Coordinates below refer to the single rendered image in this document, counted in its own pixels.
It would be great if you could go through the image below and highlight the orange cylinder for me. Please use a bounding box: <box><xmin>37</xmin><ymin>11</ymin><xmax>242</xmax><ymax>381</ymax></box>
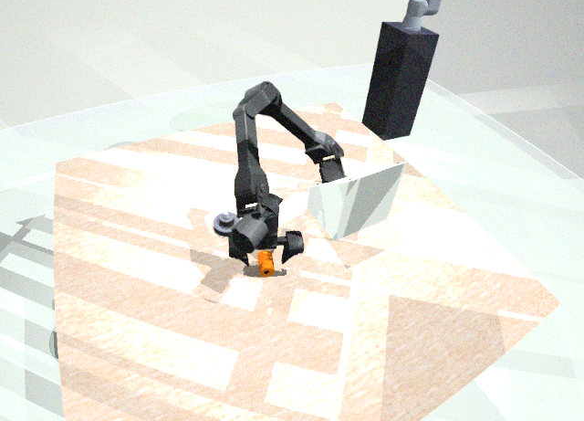
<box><xmin>257</xmin><ymin>250</ymin><xmax>275</xmax><ymax>278</ymax></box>

